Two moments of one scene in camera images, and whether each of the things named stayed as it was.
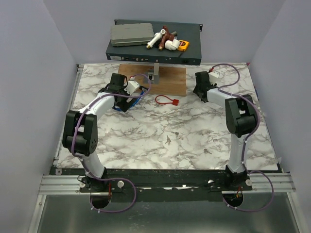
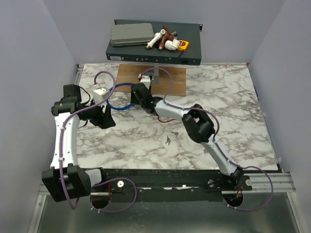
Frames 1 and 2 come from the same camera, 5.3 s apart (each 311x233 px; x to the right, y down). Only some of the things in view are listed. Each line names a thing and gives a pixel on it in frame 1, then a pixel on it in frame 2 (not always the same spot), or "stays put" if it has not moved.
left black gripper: (124, 105) → (108, 121)
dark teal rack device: (191, 32) stays put
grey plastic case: (131, 34) stays put
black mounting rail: (164, 185) stays put
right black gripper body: (196, 90) → (148, 91)
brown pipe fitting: (165, 36) stays put
